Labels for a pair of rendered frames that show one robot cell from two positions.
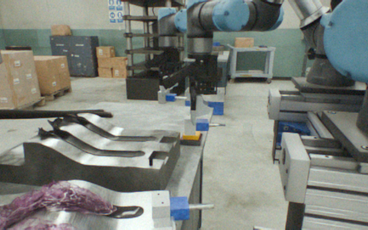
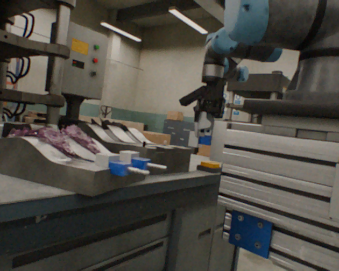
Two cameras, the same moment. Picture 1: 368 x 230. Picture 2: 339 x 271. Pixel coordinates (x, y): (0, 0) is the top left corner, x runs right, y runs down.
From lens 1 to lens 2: 0.49 m
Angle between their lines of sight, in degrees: 31
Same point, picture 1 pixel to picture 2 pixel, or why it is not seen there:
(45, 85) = not seen: hidden behind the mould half
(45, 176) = not seen: hidden behind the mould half
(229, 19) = (218, 41)
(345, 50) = (227, 20)
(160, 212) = (124, 157)
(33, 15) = (157, 102)
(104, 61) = (204, 147)
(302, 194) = (220, 153)
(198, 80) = (204, 98)
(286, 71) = not seen: outside the picture
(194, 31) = (206, 59)
